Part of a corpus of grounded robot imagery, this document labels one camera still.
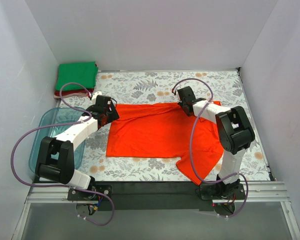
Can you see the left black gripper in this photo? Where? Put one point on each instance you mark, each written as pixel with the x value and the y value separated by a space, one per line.
pixel 110 116

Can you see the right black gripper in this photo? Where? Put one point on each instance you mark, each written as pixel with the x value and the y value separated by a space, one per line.
pixel 183 106

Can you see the orange t-shirt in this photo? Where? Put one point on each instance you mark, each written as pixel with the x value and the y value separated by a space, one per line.
pixel 163 130

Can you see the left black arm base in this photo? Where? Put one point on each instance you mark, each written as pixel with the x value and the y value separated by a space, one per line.
pixel 87 193

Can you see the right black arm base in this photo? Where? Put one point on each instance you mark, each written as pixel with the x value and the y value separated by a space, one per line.
pixel 217 192

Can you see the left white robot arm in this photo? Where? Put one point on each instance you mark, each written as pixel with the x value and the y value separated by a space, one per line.
pixel 56 155

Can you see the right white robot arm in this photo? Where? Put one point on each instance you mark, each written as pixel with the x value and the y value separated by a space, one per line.
pixel 235 135

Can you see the floral patterned table mat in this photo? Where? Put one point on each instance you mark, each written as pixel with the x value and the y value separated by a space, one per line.
pixel 151 88

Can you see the folded pink t-shirt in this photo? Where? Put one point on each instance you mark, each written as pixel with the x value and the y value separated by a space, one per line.
pixel 69 94

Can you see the folded green t-shirt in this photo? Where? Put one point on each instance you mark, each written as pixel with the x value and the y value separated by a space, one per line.
pixel 83 73

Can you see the clear teal plastic bin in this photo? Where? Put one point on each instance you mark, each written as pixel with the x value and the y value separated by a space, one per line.
pixel 57 115

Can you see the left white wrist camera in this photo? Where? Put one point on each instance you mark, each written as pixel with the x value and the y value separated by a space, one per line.
pixel 93 96

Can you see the aluminium frame rail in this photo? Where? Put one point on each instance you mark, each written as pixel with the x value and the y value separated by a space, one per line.
pixel 159 211

